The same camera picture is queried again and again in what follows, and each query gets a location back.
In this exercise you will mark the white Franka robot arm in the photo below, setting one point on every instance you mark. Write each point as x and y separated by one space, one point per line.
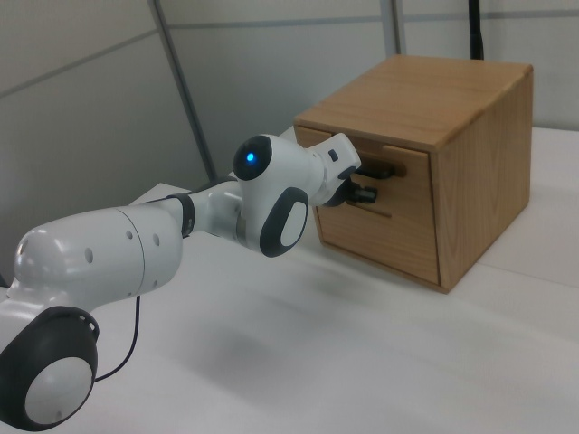
104 253

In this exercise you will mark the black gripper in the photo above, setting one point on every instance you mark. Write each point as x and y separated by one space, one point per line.
339 192

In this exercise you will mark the light wooden drawer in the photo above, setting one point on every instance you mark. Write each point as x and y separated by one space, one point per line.
398 235

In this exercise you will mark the grey partition frame post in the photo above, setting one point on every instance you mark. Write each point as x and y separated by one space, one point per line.
185 86
394 25

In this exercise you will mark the black vertical pole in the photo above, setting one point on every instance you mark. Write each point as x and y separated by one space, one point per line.
476 27

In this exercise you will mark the light wooden cabinet box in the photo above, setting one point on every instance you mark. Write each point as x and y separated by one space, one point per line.
488 181

